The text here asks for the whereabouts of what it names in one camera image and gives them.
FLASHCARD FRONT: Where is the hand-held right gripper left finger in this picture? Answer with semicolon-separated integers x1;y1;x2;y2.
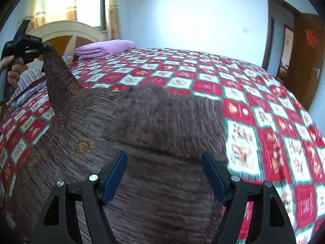
30;150;128;244

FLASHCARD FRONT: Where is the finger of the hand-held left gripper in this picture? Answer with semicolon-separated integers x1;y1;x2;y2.
24;42;52;63

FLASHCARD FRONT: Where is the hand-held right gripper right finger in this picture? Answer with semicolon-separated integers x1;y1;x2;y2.
201;152;297;244

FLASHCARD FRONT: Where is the brown striped garment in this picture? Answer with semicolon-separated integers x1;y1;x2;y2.
2;43;229;244

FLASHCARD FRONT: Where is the person's left hand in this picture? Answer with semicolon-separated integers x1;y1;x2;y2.
0;56;25;87

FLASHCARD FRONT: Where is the striped pillow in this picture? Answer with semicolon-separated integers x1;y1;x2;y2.
6;55;74;107

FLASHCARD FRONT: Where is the cream and wood headboard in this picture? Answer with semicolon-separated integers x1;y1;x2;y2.
25;20;108;64

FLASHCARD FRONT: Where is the wide yellow sheer curtain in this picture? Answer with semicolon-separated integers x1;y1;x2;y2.
27;0;78;31

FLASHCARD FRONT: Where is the pink folded blanket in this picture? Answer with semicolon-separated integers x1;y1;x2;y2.
74;40;136;61

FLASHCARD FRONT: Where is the window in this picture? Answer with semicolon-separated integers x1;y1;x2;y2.
76;0;107;31

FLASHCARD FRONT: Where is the narrow yellow curtain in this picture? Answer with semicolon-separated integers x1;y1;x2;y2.
105;0;123;40

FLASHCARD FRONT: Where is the red checkered printed blanket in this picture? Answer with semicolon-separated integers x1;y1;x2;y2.
0;46;325;244

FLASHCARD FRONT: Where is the brown wooden door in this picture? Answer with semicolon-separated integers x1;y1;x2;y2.
275;13;325;111

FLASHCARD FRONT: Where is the red paper door decoration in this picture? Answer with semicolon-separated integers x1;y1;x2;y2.
305;29;317;48

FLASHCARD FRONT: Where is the brown door frame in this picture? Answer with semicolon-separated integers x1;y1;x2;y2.
261;0;304;72

